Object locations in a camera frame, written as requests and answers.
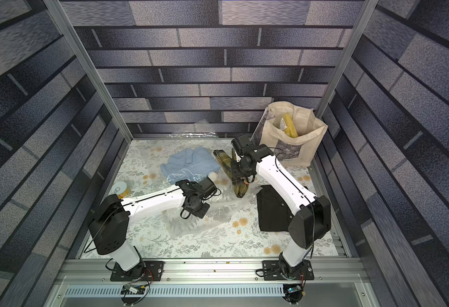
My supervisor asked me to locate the small circuit board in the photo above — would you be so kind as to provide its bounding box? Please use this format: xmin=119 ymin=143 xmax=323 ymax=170
xmin=120 ymin=284 xmax=146 ymax=297
xmin=283 ymin=284 xmax=303 ymax=305

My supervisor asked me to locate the clear plastic vacuum bag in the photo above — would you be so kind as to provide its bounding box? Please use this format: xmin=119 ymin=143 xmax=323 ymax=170
xmin=142 ymin=120 xmax=256 ymax=238

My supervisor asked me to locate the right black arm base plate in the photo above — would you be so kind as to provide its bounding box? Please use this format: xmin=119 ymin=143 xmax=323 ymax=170
xmin=262 ymin=260 xmax=315 ymax=281

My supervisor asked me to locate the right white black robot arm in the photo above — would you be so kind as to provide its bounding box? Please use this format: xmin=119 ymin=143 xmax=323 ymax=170
xmin=232 ymin=136 xmax=332 ymax=278

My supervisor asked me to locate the right small circuit board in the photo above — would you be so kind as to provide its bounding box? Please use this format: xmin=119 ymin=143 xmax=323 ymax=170
xmin=283 ymin=284 xmax=303 ymax=305

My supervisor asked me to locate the white vacuum bag valve cap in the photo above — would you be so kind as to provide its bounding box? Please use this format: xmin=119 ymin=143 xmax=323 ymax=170
xmin=208 ymin=172 xmax=219 ymax=182

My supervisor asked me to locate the left small circuit board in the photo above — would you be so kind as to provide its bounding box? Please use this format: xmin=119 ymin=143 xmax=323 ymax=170
xmin=120 ymin=284 xmax=146 ymax=297

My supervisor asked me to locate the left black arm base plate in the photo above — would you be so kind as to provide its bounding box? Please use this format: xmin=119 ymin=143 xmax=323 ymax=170
xmin=110 ymin=261 xmax=164 ymax=283

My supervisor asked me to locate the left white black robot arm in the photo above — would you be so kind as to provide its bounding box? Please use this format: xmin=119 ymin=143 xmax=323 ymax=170
xmin=88 ymin=177 xmax=218 ymax=272

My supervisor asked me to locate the light blue shirt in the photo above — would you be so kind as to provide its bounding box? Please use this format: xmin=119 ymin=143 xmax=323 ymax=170
xmin=160 ymin=147 xmax=221 ymax=184

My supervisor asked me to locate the yellow black plaid shirt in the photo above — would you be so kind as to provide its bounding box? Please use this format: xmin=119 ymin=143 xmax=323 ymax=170
xmin=213 ymin=149 xmax=249 ymax=198

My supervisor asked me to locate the yellow item in tote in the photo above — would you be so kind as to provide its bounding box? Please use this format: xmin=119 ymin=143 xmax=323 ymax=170
xmin=279 ymin=113 xmax=298 ymax=138

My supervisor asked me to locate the white round tape roll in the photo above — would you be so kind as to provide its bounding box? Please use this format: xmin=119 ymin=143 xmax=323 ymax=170
xmin=110 ymin=182 xmax=131 ymax=199

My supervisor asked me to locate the beige canvas tote bag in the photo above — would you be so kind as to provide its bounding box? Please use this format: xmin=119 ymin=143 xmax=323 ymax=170
xmin=251 ymin=101 xmax=328 ymax=167

